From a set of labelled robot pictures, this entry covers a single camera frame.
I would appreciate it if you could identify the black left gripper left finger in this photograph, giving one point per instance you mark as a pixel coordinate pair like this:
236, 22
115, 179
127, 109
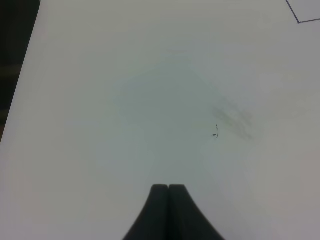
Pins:
151, 224

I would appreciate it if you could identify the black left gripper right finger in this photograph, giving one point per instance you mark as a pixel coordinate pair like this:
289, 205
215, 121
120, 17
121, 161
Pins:
185, 220

